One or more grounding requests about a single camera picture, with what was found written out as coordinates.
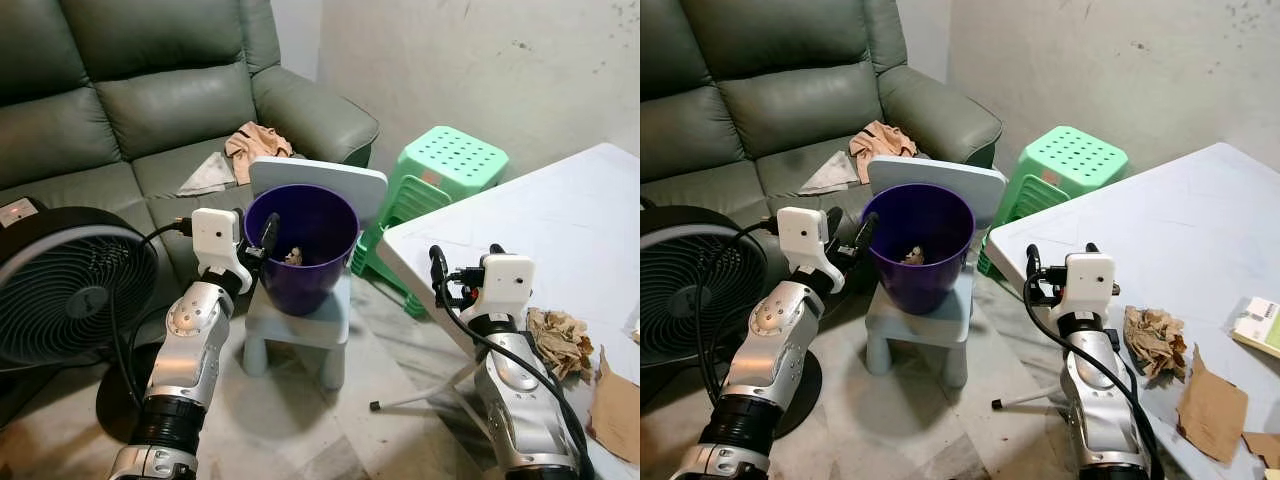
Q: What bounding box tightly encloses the crumpled brown paper ball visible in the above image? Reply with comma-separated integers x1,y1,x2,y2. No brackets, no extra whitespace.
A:
1122,305,1189,383
526,307,595,381

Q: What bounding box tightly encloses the small torn cardboard piece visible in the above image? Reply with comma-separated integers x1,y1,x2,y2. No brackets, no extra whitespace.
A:
1243,432,1280,471

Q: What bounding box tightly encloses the small pale blue chair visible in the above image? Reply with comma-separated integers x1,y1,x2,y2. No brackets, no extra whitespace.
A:
865,155,1008,389
242,157,389,391

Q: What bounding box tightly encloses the large torn cardboard piece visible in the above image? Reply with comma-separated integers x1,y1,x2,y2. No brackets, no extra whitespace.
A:
585,347,641,466
1176,345,1249,464

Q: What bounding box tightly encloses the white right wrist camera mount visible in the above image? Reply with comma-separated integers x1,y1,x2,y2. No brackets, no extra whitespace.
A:
478,253,535,319
1062,252,1117,319

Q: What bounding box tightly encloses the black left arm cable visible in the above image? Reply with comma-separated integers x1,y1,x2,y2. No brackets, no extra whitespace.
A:
697,220,783,401
108,218,196,406

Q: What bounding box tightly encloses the black round floor fan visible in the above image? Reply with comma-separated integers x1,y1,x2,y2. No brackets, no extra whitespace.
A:
0,197,191,443
640,197,823,441

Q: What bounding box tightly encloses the crumpled orange cloth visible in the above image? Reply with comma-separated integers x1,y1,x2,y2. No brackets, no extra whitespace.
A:
849,121,918,185
224,121,294,186

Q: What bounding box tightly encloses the white and green paper box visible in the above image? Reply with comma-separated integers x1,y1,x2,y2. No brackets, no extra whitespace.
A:
1232,297,1280,359

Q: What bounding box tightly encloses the purple plastic rubbish bin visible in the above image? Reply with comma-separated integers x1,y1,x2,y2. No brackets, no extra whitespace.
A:
866,183,976,316
244,184,360,317

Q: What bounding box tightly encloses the grey folded cloth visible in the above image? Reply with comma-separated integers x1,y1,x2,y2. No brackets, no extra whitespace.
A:
177,152,239,198
800,150,861,196

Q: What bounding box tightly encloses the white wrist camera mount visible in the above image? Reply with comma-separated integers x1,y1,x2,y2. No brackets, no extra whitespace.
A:
478,253,535,319
191,207,254,294
777,207,846,294
1062,252,1117,319

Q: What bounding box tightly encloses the green plastic stool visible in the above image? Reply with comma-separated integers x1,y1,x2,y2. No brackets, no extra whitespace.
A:
348,125,510,319
977,125,1130,281

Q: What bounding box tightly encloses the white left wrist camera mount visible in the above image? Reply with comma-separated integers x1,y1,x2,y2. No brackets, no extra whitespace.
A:
191,207,254,294
777,207,846,294

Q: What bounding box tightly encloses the white metal table leg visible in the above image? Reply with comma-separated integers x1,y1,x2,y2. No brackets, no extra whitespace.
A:
990,345,1076,411
369,345,491,414

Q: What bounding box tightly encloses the grey-green leather sofa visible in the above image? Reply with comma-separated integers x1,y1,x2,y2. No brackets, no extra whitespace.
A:
640,0,1004,291
0,0,381,301

